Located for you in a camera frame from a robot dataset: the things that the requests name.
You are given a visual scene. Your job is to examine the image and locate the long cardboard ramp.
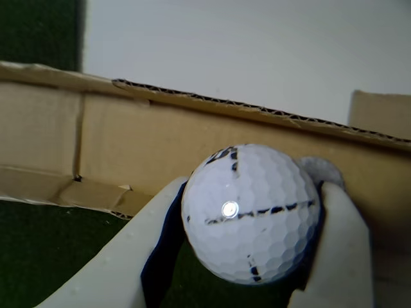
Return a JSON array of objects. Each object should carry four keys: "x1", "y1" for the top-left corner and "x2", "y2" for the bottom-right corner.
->
[{"x1": 0, "y1": 60, "x2": 411, "y2": 308}]

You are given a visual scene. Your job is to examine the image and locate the long green putting mat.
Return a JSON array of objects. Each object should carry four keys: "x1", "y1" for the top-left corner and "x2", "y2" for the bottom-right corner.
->
[{"x1": 0, "y1": 199, "x2": 298, "y2": 308}]

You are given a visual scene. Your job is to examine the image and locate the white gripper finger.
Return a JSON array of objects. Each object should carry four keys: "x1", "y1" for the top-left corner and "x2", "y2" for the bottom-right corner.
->
[
  {"x1": 288, "y1": 181, "x2": 376, "y2": 308},
  {"x1": 34, "y1": 175, "x2": 193, "y2": 308}
]

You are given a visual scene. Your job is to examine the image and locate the cardboard cross support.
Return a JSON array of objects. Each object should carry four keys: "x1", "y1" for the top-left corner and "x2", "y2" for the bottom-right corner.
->
[{"x1": 348, "y1": 89, "x2": 411, "y2": 142}]

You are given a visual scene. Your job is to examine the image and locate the small green turf piece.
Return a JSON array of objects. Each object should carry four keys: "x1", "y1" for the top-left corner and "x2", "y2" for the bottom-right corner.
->
[{"x1": 0, "y1": 0, "x2": 87, "y2": 73}]

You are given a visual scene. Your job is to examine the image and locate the white golf ball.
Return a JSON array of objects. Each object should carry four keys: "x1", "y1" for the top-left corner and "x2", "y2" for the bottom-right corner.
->
[{"x1": 181, "y1": 143, "x2": 324, "y2": 286}]

